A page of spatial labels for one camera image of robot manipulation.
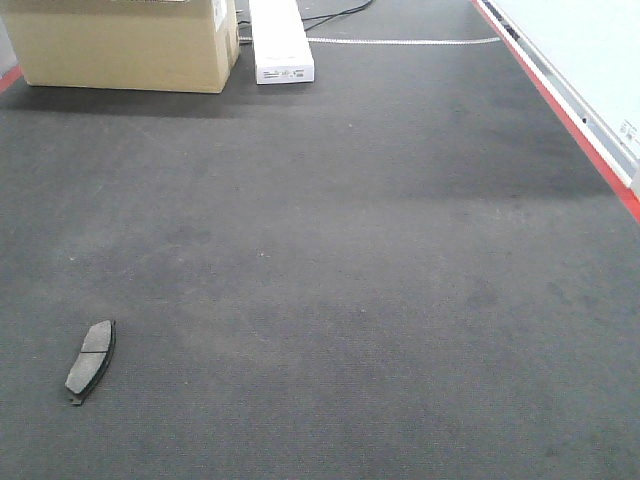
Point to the long white box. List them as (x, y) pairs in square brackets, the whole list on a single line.
[(282, 54)]

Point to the grey brake pad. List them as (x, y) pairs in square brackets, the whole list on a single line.
[(91, 362)]

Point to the red white conveyor side rail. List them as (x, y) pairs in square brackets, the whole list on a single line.
[(583, 58)]

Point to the cardboard box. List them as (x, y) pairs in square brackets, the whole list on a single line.
[(179, 46)]

